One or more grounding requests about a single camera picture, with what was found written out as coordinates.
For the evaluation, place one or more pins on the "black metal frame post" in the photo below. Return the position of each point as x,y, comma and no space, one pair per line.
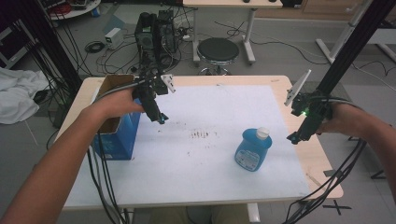
351,46
53,46

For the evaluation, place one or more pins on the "black round stool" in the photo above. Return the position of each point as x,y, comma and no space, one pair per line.
218,49

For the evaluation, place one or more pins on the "blue cardboard box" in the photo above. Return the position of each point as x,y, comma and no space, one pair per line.
123,140

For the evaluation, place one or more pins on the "black computer tower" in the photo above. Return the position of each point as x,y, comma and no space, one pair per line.
155,37

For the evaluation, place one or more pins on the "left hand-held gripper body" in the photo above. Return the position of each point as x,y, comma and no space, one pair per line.
149,102

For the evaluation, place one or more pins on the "light wooden table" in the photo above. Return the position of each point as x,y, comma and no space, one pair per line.
311,149

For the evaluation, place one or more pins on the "small white box device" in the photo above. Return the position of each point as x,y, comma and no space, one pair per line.
113,37

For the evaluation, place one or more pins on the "person's left hand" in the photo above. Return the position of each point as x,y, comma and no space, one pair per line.
120,104

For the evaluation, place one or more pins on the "blue bottle with white cap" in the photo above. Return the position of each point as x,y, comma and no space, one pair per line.
252,152

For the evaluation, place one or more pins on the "wooden desk with white legs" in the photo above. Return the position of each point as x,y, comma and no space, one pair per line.
233,3

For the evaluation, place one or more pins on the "white cloth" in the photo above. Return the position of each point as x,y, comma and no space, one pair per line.
18,93

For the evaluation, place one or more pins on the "person's right hand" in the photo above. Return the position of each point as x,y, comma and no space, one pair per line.
339,119

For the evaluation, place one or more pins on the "white table mat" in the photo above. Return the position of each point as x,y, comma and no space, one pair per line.
202,168

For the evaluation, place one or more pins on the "white round table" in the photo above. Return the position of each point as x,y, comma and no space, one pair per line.
77,7

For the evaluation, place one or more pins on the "white metal stand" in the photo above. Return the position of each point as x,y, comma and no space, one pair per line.
342,34

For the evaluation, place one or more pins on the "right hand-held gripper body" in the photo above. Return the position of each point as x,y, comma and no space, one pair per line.
313,110

